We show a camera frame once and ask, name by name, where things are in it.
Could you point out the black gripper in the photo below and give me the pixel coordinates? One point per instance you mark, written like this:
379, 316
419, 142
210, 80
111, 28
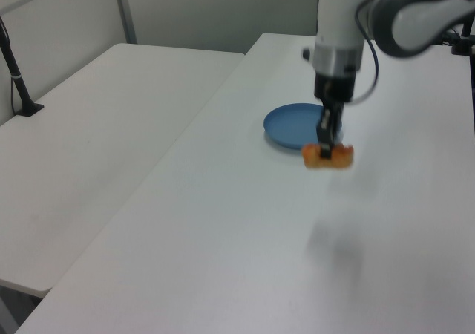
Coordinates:
335, 85

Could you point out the orange braided bread pastry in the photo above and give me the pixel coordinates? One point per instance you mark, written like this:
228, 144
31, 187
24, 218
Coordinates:
343, 159

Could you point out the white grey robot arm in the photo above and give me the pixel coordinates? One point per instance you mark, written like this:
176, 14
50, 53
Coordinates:
339, 15

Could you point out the blue round plate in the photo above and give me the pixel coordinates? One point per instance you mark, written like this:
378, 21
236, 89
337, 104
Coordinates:
289, 126

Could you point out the white side table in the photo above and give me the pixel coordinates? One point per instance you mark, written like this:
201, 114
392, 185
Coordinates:
92, 144

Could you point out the black pole with foot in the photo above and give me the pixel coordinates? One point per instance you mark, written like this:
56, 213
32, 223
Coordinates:
16, 81

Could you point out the black tripod mount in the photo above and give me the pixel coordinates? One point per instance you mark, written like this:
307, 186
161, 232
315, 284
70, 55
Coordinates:
462, 41

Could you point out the grey metal partition post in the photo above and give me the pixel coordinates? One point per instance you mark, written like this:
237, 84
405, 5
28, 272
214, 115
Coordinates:
125, 11

